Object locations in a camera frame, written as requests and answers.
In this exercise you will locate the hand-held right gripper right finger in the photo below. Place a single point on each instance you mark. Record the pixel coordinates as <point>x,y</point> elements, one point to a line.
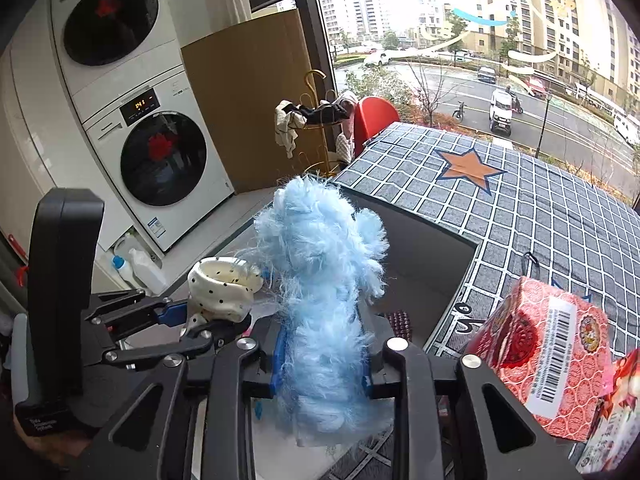
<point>382,360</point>

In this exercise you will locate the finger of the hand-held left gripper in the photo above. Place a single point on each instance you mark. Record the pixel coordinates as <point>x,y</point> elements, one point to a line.
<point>172,314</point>
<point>145,353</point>

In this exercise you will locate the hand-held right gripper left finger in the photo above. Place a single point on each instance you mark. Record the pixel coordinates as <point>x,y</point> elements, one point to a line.
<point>277,370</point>

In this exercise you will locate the white dotted sock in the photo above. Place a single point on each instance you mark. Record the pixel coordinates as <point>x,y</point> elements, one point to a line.
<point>222,290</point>

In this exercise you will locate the light blue fluffy scarf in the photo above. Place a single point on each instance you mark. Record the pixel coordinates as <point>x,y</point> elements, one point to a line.
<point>320,310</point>

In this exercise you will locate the grey fabric storage bin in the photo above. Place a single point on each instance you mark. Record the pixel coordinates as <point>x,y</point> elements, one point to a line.
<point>425,270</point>

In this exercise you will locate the maroon beaded item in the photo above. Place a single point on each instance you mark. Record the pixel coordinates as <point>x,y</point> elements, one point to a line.
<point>397,327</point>

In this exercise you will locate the white detergent bottle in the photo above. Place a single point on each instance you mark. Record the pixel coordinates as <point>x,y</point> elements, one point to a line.
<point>147,272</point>

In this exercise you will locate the blue-capped bottle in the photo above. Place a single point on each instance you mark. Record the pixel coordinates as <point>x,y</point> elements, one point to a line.
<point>122,270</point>

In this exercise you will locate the tall white cabinet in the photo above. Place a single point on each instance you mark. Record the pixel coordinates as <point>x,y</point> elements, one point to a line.
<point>30,160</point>

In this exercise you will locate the white washing machine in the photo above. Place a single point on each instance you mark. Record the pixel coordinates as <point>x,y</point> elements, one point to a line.
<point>165,160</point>

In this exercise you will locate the red yellow cardboard box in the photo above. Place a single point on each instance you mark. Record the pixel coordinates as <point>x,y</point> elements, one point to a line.
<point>545,355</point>

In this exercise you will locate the brown cardboard panel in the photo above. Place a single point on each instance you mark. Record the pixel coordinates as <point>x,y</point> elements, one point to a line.
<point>240,110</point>

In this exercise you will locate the checked cloth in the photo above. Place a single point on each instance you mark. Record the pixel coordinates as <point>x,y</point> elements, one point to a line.
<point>344,147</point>

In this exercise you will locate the grey checked blanket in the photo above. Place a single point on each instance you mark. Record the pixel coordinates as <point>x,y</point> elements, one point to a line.
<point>540,210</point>

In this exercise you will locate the clothes on rack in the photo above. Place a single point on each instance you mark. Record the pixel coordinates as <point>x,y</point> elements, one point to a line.
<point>287,127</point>

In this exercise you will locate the gold clothes rack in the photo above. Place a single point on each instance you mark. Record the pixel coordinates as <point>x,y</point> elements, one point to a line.
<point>325,145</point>

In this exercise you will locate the white printed box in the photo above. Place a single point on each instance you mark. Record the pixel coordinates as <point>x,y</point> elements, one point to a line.
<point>612,420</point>

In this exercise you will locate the red round chair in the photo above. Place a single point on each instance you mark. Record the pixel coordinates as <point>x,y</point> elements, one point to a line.
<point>372,120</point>

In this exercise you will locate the black garment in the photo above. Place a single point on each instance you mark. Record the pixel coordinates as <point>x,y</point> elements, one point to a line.
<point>320,114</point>

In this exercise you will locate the white dryer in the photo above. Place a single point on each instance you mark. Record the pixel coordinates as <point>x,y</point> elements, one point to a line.
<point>115,20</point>

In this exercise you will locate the dark window frame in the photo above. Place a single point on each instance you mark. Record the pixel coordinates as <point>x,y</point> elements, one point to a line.
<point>317,35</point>

